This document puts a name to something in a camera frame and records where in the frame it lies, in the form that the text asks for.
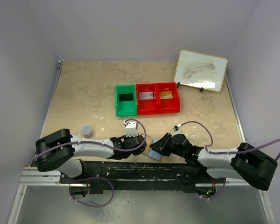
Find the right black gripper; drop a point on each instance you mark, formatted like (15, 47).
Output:
(166, 143)

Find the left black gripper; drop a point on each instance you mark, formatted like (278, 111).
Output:
(141, 144)

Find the pink leather card holder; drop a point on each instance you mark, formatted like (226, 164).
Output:
(149, 152)

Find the silver striped card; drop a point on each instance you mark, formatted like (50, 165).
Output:
(149, 95)

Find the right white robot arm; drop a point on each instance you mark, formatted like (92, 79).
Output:
(256, 168)

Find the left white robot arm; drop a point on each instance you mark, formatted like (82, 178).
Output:
(59, 150)

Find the black card in green bin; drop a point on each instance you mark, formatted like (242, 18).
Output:
(126, 97)

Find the gold card in red bin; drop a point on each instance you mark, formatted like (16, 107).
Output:
(165, 95)

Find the clear jar of paper clips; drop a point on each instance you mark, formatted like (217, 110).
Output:
(86, 131)

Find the right red plastic bin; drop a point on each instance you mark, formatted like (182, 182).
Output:
(168, 105)

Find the red plastic bin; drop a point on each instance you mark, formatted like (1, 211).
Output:
(147, 107)
(168, 105)

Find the middle red plastic bin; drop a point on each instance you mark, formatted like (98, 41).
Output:
(147, 107)

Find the green plastic bin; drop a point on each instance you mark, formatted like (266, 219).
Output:
(126, 108)

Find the small framed whiteboard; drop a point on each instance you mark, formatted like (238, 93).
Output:
(199, 70)

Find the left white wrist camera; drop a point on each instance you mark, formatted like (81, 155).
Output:
(131, 129)

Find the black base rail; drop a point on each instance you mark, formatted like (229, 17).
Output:
(144, 176)

